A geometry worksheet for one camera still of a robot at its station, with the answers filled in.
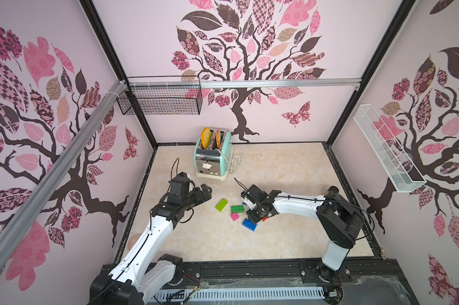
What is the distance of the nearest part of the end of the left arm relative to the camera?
61 centimetres

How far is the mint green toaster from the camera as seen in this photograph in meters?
0.94

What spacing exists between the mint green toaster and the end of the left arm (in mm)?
185
